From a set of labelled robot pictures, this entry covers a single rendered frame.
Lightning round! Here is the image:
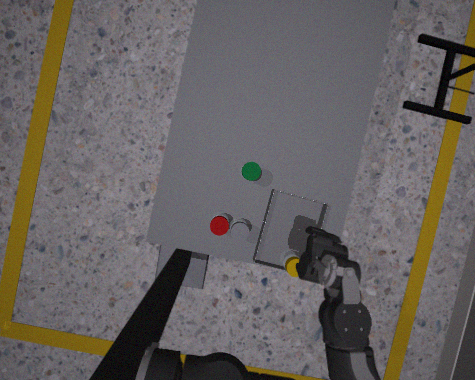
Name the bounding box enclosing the clear bottle with grey cap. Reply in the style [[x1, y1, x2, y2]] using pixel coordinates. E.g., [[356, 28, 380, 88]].
[[230, 217, 249, 241]]

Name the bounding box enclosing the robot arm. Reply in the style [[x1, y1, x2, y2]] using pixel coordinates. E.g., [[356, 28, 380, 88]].
[[135, 255, 381, 380]]

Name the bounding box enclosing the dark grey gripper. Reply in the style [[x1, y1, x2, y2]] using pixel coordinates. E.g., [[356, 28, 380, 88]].
[[296, 226, 349, 284]]

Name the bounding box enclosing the clear glass bottle with yellow cap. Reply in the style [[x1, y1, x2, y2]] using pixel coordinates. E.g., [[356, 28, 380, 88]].
[[280, 250, 300, 277]]

